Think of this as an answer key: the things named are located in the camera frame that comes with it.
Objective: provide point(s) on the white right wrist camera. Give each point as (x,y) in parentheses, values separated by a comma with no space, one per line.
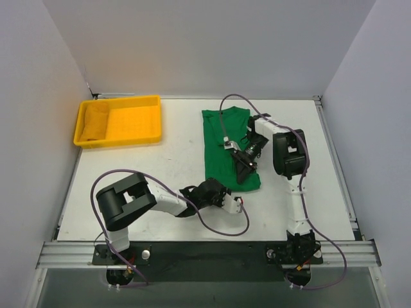
(229,144)

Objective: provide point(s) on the rolled yellow t-shirt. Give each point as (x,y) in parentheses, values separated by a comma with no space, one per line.
(95,121)

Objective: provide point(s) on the green t-shirt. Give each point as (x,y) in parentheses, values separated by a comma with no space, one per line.
(218,161)

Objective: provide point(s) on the yellow plastic bin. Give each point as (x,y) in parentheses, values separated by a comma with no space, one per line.
(132,120)

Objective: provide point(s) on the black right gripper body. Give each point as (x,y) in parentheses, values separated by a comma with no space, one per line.
(242,158)

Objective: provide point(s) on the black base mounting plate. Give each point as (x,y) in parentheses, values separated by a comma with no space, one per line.
(204,261)

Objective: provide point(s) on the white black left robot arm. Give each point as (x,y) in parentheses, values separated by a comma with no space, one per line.
(128,199)

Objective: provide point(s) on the aluminium right side rail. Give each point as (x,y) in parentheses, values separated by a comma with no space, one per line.
(338,170)

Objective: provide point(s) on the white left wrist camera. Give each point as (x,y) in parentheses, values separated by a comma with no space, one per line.
(232,204)

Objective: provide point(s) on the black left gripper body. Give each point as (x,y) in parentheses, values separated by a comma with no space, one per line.
(220,195)

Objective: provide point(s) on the aluminium front frame rail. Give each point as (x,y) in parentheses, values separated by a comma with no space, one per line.
(78,254)

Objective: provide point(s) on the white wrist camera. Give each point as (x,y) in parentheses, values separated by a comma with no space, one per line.
(232,204)
(229,144)

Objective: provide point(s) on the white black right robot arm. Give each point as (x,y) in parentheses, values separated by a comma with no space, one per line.
(289,162)

